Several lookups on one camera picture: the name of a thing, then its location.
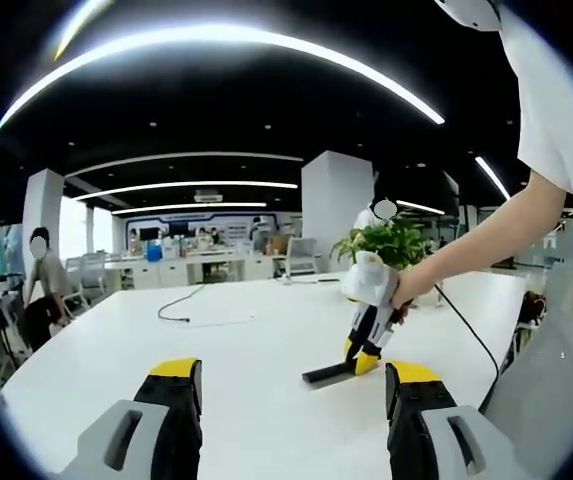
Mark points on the person in white shirt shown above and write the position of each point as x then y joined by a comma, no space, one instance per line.
556,100

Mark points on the small white object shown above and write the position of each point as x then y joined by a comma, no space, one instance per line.
286,279

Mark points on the person's right hand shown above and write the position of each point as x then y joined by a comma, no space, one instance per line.
413,287

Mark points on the flat black object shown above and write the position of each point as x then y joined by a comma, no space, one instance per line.
328,280

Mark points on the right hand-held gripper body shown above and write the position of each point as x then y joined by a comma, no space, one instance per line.
371,282

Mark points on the white office chair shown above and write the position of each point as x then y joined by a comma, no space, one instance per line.
93,277
302,255

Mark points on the black remote control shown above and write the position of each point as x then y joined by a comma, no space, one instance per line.
326,376

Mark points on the white mesh chair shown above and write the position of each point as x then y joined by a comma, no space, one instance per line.
551,400

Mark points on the blue water jug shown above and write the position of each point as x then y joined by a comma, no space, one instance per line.
154,251

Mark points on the white cabinet row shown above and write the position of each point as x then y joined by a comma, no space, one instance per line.
191,272

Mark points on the black wall screen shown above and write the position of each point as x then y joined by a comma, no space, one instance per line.
1,210

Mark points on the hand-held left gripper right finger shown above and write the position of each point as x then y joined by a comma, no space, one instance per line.
411,440

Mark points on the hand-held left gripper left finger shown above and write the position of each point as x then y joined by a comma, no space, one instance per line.
126,440

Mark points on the white worn device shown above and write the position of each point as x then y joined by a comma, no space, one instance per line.
471,12

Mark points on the green potted plant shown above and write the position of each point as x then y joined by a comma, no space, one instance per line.
396,245

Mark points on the ceiling light strip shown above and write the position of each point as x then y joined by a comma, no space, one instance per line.
418,206
492,177
191,207
216,37
186,187

